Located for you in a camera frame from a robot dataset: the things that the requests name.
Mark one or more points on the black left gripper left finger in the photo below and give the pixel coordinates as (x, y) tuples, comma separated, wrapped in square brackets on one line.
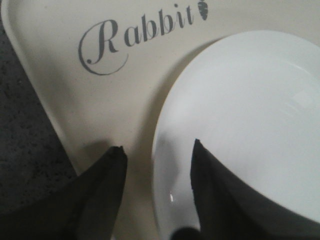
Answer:
[(85, 209)]

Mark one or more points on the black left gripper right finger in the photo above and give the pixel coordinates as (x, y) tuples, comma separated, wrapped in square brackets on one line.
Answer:
[(229, 209)]

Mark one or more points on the white round plate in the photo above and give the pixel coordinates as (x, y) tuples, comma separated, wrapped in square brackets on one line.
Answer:
[(253, 100)]

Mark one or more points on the cream rabbit print tray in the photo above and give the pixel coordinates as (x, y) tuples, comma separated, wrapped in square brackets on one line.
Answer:
[(101, 68)]

